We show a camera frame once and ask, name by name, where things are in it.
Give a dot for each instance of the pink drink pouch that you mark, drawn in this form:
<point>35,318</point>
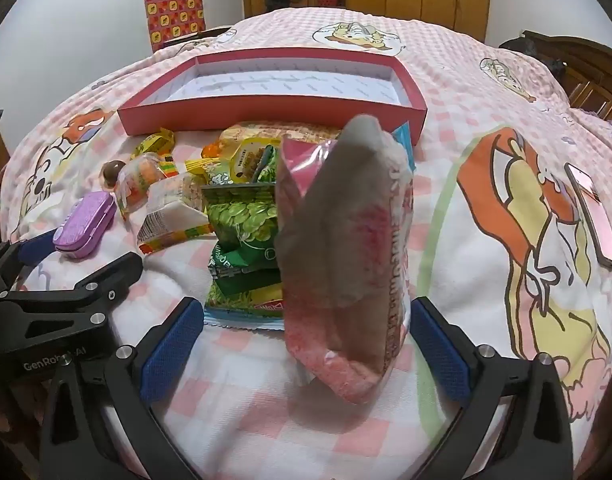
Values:
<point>346,260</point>

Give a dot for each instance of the large orange cracker packet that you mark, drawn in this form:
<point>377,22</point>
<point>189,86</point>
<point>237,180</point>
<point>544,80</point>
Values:
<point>266,134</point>

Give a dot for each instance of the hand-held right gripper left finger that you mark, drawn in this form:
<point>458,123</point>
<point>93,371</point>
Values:
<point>173,355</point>

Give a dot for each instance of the pink checked printed blanket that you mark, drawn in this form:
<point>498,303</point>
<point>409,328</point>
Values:
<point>486,125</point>

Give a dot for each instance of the pink smartphone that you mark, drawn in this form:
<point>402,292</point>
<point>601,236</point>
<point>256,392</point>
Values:
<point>593,215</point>

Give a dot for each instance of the red yellow patterned board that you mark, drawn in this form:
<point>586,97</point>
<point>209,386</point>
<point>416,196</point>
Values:
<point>173,12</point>

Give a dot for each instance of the dark wooden headboard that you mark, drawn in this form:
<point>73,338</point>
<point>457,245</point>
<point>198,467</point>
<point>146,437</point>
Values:
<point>586,70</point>

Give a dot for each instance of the clear cracker packet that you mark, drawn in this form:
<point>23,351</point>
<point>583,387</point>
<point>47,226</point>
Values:
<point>173,220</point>
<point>138,180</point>

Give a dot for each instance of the brown chocolate ball candy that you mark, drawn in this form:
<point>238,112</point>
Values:
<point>113,172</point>

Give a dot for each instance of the shallow red cardboard box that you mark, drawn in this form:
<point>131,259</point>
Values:
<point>296,105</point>

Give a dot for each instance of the red basket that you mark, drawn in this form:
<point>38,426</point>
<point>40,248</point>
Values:
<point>328,1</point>

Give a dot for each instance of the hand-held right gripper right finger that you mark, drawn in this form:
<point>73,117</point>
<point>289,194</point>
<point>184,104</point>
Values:
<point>438,355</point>

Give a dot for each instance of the dark cloth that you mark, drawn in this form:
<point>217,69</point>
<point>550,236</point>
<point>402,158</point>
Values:
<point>531,52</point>

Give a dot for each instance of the purple metal tin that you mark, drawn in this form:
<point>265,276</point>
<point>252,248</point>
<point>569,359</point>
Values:
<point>83,225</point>

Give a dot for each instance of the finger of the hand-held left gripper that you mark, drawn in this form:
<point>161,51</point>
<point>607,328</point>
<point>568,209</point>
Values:
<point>110,277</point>
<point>38,247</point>

